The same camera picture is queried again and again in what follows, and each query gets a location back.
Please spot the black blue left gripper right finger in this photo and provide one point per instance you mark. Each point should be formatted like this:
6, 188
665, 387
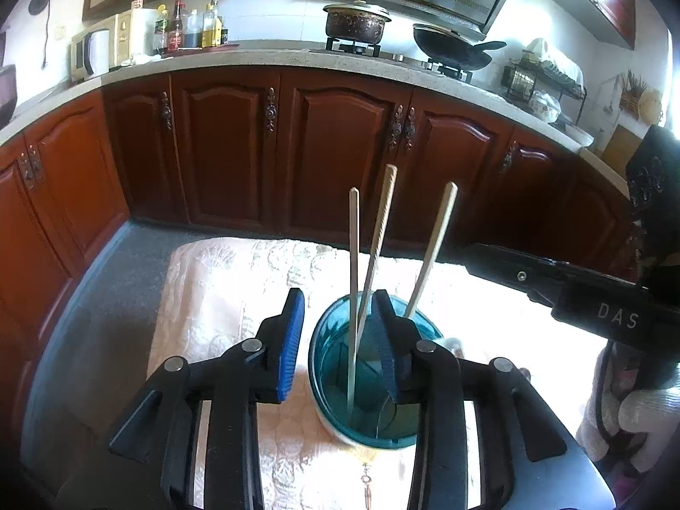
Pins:
528, 459

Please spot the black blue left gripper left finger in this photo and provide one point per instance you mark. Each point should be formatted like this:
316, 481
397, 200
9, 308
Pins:
154, 447

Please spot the wooden chopstick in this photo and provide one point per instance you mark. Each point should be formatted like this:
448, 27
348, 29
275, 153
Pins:
354, 239
384, 207
438, 233

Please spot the white gloved right hand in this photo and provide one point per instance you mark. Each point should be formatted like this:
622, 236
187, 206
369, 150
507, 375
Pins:
617, 405

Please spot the cream quilted tablecloth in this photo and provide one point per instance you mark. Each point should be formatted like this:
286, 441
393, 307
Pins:
217, 293

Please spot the wooden cutting board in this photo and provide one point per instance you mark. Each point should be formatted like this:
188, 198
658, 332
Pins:
620, 149

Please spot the white teal utensil holder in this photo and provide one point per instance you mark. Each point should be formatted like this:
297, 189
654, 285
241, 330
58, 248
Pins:
345, 371

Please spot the wicker utensil basket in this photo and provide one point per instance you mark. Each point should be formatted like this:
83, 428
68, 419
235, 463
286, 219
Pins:
632, 88

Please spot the black dish rack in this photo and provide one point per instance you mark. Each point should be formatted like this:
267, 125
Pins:
522, 77

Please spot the black wok pan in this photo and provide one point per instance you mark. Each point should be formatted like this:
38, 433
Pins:
448, 49

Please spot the cream microwave oven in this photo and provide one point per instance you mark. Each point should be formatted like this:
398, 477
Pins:
121, 39

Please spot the rice cooker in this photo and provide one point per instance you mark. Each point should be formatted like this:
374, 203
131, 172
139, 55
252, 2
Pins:
8, 93

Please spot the red sauce bottle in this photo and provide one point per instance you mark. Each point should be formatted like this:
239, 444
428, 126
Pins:
174, 37

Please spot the dark cooking pot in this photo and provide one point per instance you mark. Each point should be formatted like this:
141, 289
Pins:
358, 22

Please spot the yellow oil bottle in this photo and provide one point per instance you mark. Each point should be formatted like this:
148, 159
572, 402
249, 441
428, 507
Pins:
211, 29

